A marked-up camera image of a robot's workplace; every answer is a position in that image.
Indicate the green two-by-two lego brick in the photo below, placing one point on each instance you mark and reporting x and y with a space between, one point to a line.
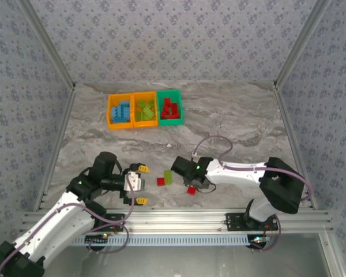
139 116
151 103

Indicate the aluminium frame post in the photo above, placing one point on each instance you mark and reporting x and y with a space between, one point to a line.
302 40
46 43

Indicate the small circuit board with light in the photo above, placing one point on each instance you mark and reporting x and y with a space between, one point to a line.
102 236
259 239

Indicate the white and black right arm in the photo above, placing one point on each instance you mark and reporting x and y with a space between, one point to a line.
236 174

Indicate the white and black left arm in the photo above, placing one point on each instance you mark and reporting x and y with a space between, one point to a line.
54 222

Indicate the green plastic bin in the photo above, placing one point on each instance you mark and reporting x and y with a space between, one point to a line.
170 122

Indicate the yellow plastic bin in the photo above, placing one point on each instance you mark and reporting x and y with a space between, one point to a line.
144 124
109 121

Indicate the aluminium side frame rail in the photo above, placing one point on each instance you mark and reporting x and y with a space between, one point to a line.
294 138
56 144

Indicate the aluminium front frame rail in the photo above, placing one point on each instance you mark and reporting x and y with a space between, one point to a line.
176 219

